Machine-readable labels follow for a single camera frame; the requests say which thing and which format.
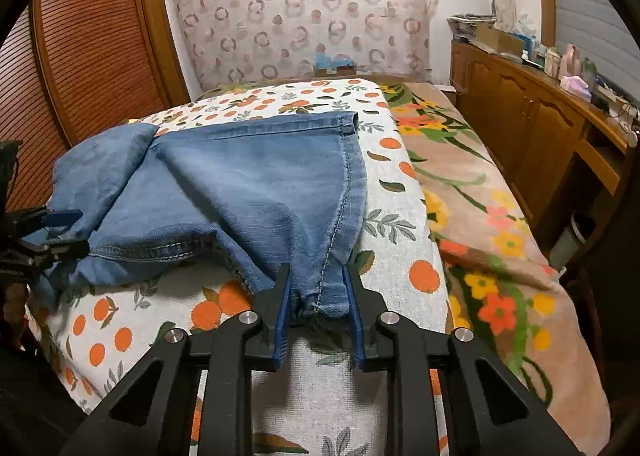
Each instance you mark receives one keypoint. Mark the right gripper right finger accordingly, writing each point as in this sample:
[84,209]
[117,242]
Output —
[487,410]

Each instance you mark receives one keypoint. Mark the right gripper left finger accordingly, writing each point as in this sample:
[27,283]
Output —
[183,377]

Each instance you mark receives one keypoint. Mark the blue denim pants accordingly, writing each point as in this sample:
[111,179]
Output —
[285,190]

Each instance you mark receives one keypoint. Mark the person's left hand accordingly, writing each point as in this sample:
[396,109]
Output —
[14,302]

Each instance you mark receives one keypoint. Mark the floral beige blanket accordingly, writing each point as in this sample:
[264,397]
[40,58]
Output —
[499,284]

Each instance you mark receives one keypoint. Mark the orange print bed quilt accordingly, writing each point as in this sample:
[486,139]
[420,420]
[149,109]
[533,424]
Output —
[319,403]

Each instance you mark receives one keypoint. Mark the wooden louvered wardrobe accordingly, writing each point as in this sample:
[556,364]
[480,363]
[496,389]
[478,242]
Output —
[73,68]

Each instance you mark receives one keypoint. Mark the wooden sideboard cabinet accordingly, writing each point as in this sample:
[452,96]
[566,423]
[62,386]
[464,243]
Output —
[562,158]

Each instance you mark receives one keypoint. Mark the circle pattern curtain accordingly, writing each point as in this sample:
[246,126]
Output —
[239,41]

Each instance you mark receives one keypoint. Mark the cardboard box on cabinet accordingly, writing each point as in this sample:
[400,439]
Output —
[496,41]

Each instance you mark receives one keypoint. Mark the cardboard box blue bag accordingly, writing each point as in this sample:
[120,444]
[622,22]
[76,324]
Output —
[327,66]

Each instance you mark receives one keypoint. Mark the grey window blind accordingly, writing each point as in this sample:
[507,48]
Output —
[598,31]

